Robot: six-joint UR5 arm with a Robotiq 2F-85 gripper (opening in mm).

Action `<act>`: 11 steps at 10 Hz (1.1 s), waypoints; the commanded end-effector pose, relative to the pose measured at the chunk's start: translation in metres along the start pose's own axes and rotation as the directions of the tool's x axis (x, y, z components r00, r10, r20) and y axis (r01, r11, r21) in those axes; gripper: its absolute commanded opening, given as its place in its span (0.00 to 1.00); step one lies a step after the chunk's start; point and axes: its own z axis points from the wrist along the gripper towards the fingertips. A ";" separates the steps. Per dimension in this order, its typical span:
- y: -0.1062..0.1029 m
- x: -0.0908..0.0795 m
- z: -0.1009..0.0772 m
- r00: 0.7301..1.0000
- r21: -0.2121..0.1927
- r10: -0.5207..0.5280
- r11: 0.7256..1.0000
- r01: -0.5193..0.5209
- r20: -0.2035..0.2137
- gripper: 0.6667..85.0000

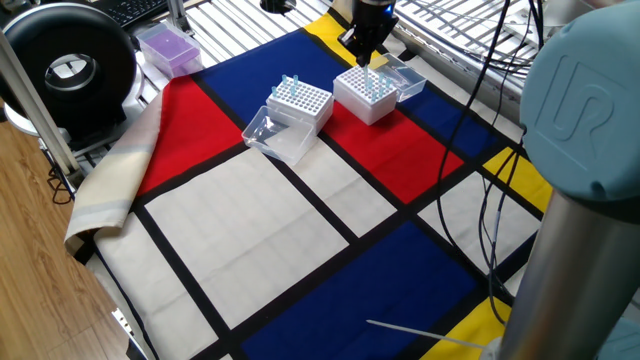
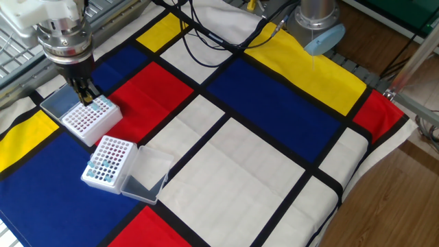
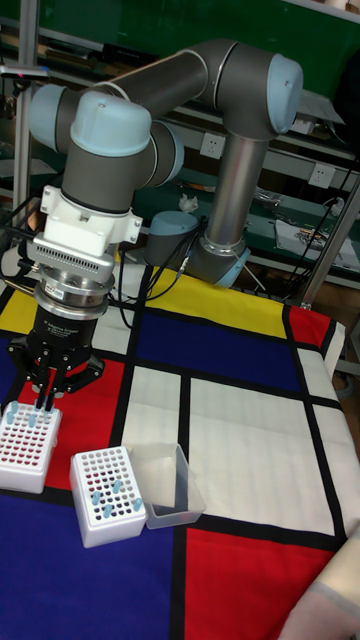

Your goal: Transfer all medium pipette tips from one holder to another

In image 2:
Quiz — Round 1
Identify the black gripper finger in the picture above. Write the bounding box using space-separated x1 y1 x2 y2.
70 78 91 106
82 77 102 104

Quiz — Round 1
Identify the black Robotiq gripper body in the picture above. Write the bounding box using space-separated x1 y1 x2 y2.
54 56 96 86

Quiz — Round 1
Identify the white pipette tip box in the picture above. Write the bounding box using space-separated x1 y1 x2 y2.
80 135 175 206
40 84 123 148

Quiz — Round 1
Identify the silver wrist coupling flange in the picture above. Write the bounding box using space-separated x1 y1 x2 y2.
36 15 95 65

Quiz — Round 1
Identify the Mondrian pattern colour-block tablecloth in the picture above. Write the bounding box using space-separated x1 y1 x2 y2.
0 0 419 247

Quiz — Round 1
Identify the grey aluminium table rail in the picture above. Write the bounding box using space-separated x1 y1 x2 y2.
0 0 152 110

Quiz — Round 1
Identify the black cable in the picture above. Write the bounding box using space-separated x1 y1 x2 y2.
191 0 299 49
180 0 241 68

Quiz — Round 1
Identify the grey cable silver connector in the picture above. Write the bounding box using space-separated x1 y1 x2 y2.
205 16 289 47

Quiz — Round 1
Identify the aluminium frame post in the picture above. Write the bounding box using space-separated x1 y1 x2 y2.
389 20 439 93

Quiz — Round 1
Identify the aluminium frame beam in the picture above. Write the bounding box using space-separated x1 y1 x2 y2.
383 89 439 128

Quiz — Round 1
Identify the grey cable bundle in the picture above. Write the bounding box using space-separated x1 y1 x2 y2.
414 109 439 154

